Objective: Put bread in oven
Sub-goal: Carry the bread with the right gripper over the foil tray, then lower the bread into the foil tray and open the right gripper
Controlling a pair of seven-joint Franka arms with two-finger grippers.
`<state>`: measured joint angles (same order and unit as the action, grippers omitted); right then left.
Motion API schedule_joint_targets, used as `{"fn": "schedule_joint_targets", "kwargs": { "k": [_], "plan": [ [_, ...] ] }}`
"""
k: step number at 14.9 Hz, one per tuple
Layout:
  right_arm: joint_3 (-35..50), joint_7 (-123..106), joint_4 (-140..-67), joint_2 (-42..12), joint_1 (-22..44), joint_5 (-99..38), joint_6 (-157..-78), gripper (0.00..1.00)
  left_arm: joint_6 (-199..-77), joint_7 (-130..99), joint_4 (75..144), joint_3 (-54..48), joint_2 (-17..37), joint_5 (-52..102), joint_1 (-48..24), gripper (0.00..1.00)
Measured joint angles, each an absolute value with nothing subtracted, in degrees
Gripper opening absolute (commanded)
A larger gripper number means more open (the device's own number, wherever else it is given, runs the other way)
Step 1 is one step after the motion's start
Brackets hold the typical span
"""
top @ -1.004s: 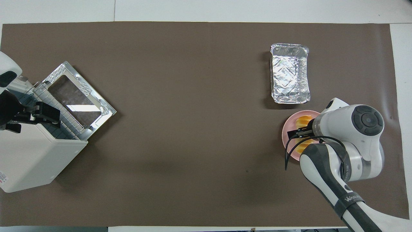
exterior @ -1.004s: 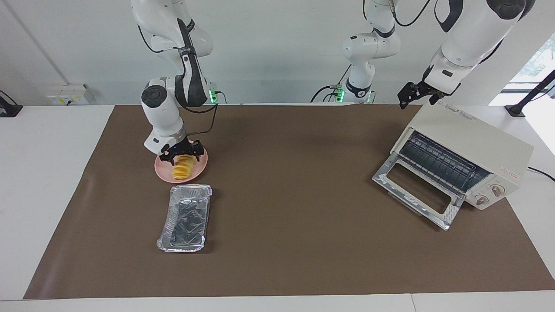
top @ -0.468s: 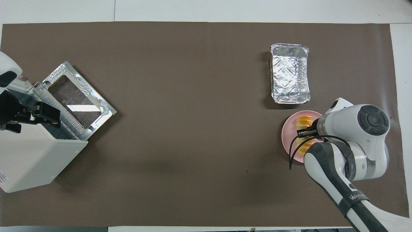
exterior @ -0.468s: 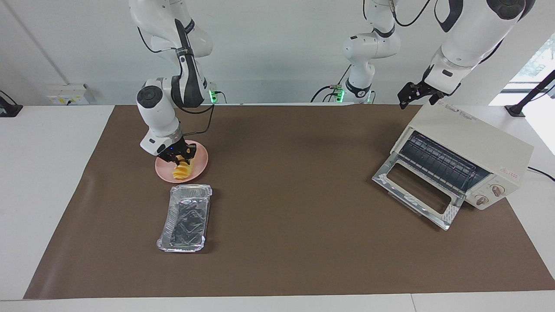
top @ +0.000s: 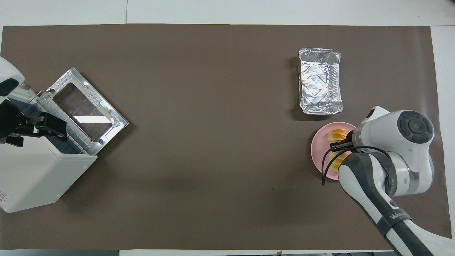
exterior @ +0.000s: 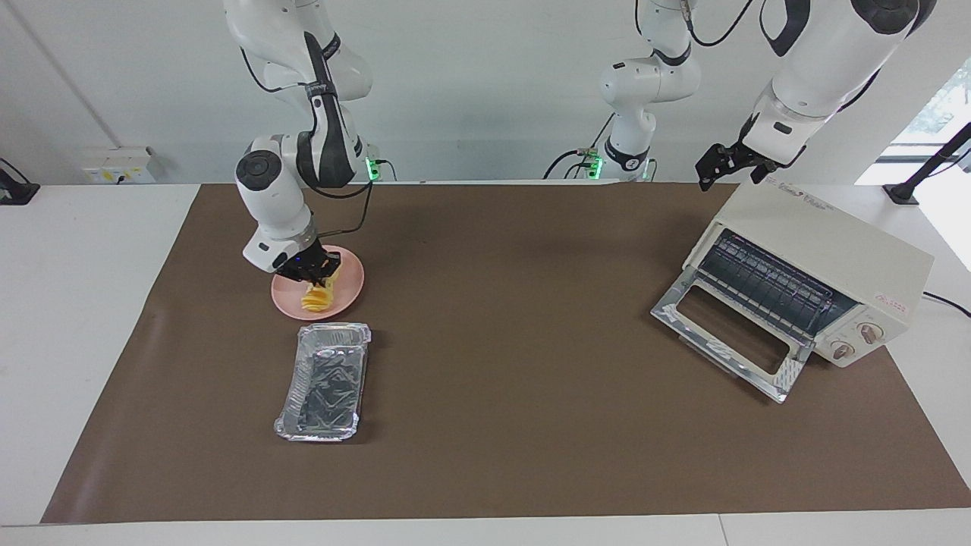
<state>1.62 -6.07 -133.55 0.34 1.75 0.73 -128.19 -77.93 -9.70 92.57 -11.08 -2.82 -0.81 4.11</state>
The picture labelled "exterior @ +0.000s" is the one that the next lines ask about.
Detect sliced yellow bread loaf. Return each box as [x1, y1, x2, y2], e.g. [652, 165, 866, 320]
[301, 279, 337, 314]

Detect aluminium foil tray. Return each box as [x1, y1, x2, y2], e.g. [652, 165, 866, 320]
[274, 322, 372, 443]

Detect cream toaster oven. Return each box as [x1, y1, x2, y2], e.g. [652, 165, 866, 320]
[651, 182, 935, 403]

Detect metal oven rack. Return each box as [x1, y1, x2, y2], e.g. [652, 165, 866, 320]
[698, 231, 859, 339]

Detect glass oven door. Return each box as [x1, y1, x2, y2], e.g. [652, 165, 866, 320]
[651, 267, 814, 403]

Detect pink round plate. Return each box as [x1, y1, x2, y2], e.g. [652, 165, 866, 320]
[272, 246, 365, 321]

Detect black clamp stand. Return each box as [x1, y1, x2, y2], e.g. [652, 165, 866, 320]
[884, 121, 971, 206]

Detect bright window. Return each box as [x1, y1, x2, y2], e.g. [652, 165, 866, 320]
[880, 57, 971, 160]

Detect brown table mat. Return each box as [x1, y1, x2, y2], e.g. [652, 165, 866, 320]
[42, 182, 971, 524]

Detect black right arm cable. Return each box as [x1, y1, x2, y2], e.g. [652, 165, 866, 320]
[313, 180, 376, 237]

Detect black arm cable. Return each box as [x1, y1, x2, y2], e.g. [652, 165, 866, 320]
[313, 180, 376, 237]
[542, 114, 617, 180]

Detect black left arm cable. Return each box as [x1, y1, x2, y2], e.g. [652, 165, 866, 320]
[542, 114, 617, 180]

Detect white wall outlet box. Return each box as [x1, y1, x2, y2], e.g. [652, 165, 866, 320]
[80, 146, 157, 184]

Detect black oven power cable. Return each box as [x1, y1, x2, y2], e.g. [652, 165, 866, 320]
[922, 292, 971, 319]

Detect black desk mount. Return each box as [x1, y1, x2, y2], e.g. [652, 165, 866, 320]
[0, 158, 40, 206]

